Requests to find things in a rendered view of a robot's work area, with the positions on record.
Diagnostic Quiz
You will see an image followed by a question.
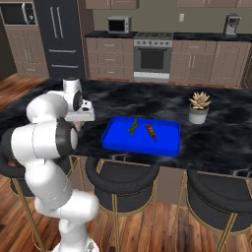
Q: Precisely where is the silver oven with hob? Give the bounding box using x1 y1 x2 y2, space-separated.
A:
133 31 174 84

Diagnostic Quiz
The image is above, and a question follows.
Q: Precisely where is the tall brown cupboard run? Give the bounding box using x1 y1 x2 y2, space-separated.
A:
4 25 50 79

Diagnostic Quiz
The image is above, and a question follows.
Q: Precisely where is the green asparagus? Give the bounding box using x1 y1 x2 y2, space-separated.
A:
127 118 140 137

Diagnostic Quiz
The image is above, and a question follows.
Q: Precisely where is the black fridge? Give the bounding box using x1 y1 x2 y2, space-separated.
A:
32 0 87 80

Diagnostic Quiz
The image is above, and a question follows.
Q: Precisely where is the brown wall cupboard run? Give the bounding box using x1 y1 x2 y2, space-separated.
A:
175 0 252 9
85 0 139 11

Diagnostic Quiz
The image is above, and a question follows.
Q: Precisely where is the blue rectangular tray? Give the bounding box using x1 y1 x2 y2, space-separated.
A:
100 115 182 158

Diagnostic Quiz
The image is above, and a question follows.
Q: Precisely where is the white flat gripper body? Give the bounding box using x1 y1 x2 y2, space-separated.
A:
64 109 96 123

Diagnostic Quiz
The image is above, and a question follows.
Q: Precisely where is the brown meat skewer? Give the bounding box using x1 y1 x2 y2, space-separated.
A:
145 123 158 144

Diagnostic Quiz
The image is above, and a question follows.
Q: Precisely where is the built-in black microwave oven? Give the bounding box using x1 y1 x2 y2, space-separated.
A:
0 1 38 27

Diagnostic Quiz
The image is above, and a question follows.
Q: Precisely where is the silver countertop microwave oven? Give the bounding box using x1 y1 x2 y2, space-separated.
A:
106 16 132 34

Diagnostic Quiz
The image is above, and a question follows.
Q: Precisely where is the brown base cupboard run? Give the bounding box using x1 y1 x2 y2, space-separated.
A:
168 39 252 89

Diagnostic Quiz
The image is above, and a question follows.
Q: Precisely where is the black stool with gold legs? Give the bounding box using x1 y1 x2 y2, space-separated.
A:
0 153 86 252
178 168 252 252
85 156 161 252

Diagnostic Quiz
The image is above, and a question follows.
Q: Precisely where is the succulent in white pot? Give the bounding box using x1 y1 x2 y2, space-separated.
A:
187 91 213 125

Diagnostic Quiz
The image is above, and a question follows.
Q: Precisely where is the brown drawer run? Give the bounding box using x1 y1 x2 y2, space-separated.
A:
85 36 136 81

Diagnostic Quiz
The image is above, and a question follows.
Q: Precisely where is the silver coffee machine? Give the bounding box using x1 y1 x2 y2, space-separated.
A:
223 13 242 36

